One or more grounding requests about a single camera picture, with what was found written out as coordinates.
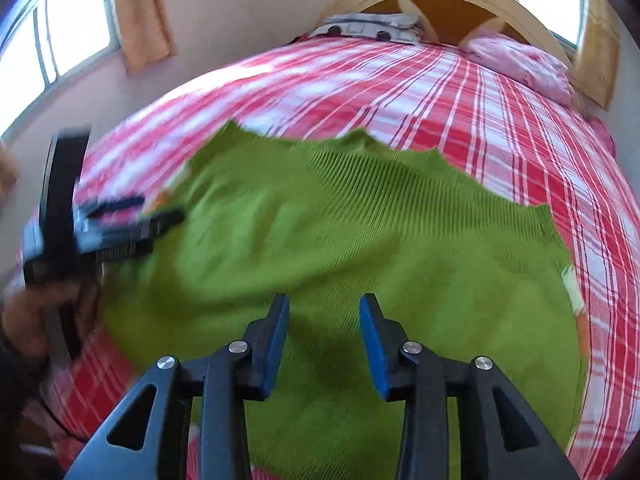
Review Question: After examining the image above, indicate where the yellow curtain with orange hem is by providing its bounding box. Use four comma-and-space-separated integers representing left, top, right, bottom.
110, 0, 179, 75
569, 0, 622, 112

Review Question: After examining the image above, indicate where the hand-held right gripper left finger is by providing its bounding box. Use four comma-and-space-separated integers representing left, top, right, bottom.
64, 292, 292, 480

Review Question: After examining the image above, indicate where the person's left hand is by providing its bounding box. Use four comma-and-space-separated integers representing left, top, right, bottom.
0, 277, 101, 361

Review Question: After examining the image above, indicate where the white blue patterned pillow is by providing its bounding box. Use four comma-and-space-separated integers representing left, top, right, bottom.
309, 12, 425, 47

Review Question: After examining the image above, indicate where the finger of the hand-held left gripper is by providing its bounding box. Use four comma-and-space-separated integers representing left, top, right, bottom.
80, 194, 147, 220
75, 209, 187, 264

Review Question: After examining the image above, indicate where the bed with red plaid sheet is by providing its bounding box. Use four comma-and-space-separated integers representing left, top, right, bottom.
14, 36, 635, 480

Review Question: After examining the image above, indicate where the green orange striped knit sweater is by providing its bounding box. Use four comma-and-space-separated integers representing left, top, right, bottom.
101, 120, 590, 480

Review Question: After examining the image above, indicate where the pink cloth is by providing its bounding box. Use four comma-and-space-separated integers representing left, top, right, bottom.
586, 117, 617, 153

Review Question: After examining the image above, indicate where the large sliding window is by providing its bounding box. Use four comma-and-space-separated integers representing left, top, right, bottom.
0, 0, 122, 142

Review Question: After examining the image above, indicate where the pink pillow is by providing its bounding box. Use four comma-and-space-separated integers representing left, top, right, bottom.
466, 35, 577, 107

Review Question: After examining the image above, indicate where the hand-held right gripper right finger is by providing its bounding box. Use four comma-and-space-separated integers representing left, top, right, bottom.
358, 293, 575, 480

